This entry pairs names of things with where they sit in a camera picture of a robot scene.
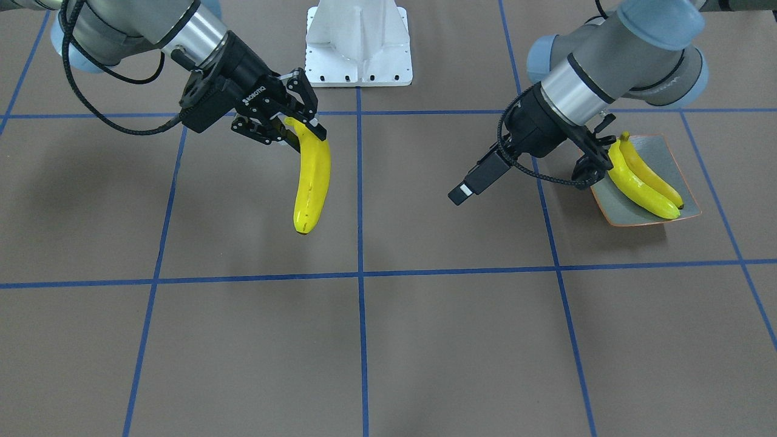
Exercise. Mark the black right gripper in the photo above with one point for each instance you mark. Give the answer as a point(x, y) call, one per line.
point(247, 74)

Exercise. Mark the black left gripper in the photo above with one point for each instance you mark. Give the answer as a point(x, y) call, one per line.
point(542, 126)

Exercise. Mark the greenish yellow banana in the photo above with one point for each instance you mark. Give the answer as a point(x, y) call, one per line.
point(637, 191)

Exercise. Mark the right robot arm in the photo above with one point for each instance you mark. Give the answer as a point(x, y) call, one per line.
point(100, 34)

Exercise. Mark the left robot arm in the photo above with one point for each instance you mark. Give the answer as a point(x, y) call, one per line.
point(641, 50)

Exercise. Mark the square grey-blue plate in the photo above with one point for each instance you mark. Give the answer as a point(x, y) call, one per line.
point(650, 159)

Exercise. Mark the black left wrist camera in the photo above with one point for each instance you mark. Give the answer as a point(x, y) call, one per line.
point(486, 171)

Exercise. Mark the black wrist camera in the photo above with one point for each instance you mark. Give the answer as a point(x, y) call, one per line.
point(205, 99)
point(486, 171)

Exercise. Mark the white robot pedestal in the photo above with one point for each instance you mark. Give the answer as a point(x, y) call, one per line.
point(358, 44)

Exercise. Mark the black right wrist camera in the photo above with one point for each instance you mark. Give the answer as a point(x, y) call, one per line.
point(205, 99)

